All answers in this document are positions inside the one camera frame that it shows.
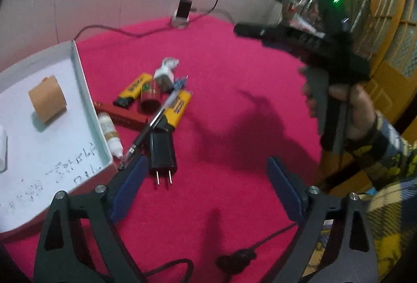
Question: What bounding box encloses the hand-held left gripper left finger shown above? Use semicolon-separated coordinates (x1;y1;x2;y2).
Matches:
33;154;150;283

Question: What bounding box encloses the black charger plug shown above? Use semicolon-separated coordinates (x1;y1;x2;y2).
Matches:
149;131;178;189

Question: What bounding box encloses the white charger plug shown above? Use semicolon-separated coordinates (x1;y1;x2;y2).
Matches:
153;57;181;93

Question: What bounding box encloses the white cardboard box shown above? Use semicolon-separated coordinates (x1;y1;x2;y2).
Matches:
0;40;114;235

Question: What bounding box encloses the yellow checkered blanket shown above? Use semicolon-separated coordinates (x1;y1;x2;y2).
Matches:
303;178;417;283

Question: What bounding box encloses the red table cloth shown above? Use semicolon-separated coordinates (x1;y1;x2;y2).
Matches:
0;14;330;283

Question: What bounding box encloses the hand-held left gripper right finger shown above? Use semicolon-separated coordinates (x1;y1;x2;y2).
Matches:
266;156;380;283

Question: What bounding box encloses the small red can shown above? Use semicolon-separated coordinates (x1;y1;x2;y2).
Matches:
140;81;163;113

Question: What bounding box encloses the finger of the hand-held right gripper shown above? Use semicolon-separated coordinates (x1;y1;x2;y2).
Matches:
234;23;271;41

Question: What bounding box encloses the tan tape roll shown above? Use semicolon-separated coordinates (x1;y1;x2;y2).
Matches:
28;75;68;124

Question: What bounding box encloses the black power adapter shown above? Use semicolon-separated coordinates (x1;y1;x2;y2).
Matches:
177;0;193;20

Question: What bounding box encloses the person's right forearm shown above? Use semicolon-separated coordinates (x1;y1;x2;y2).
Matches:
345;110;417;193

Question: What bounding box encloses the black ballpoint pen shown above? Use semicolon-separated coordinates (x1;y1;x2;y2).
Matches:
117;91;183;172

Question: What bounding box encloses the long red box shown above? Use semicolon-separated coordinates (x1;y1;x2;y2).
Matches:
93;102;149;129

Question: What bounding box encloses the person's right hand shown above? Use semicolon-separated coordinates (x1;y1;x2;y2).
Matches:
301;66;378;141

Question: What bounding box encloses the yellow wooden door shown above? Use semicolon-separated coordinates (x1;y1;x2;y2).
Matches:
358;0;417;134

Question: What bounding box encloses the small white bottle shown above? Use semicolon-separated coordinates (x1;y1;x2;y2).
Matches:
98;112;125;159

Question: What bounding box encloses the white power strip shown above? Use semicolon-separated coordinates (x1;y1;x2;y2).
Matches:
171;10;191;29

